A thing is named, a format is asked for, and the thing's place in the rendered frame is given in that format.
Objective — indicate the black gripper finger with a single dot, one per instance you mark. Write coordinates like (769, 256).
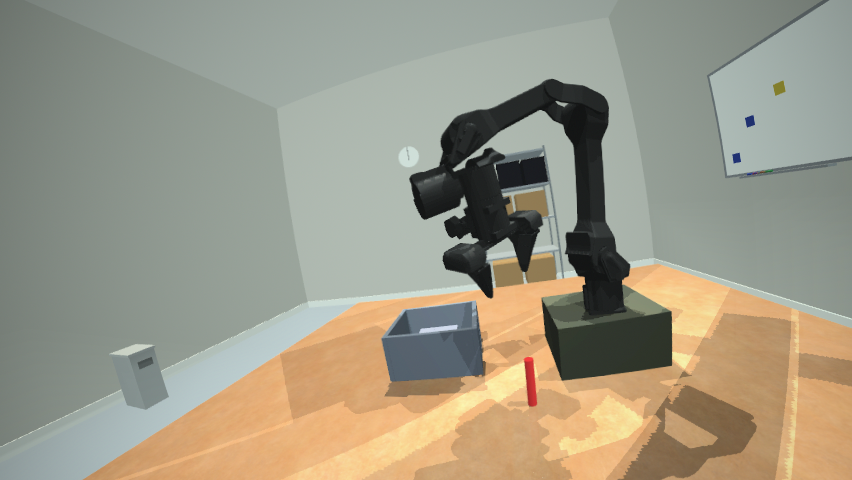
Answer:
(523, 245)
(483, 278)

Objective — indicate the red peg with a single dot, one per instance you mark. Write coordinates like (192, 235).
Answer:
(530, 381)

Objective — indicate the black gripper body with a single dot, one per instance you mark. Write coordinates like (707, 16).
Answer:
(492, 225)

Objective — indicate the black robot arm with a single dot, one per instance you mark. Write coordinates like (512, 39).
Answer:
(591, 247)

